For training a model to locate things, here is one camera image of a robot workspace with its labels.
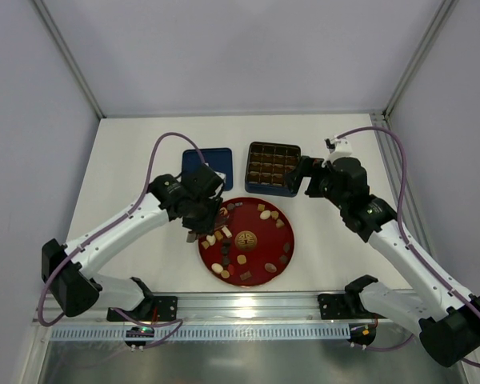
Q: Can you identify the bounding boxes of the tan square chocolate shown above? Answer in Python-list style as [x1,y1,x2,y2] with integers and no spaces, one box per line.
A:
[237,255,247,265]

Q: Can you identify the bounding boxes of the white rectangular chocolate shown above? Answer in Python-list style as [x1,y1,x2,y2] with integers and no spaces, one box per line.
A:
[222,226,232,238]

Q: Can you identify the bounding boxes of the red round plate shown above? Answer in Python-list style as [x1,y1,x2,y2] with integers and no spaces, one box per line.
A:
[198,197,295,287]

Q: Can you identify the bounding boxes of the purple cable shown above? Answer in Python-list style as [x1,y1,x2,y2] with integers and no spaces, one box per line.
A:
[338,126,480,368]
[38,132,209,346]

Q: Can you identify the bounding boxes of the blue tin lid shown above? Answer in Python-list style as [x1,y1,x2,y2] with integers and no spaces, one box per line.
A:
[182,147,234,191]

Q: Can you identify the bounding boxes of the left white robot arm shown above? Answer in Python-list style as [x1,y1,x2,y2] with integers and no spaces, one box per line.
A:
[41,164,226,321]

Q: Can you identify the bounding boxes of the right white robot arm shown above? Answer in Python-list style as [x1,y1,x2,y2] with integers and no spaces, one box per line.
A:
[284,156,480,367]

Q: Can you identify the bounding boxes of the slotted cable duct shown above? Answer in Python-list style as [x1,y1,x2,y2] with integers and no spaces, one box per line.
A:
[50,323,350,342]

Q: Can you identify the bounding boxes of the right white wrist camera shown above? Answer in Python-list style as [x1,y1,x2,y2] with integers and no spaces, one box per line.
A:
[325,137,352,162]

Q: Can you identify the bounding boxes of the blue chocolate tin box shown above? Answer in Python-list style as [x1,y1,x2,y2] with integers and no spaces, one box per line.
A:
[244,142,301,198]

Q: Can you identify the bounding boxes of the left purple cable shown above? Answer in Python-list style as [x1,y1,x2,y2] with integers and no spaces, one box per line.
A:
[38,132,209,346]

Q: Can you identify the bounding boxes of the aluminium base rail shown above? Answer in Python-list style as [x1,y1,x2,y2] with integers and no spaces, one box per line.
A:
[31,291,425,327]

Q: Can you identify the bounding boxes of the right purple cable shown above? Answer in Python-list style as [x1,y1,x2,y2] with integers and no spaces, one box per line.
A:
[338,126,480,368]

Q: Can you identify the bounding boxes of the brown oval chocolate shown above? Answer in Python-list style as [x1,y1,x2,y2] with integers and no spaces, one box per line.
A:
[265,263,277,273]

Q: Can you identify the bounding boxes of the white oval chocolate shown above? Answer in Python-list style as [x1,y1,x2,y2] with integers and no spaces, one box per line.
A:
[260,210,271,220]

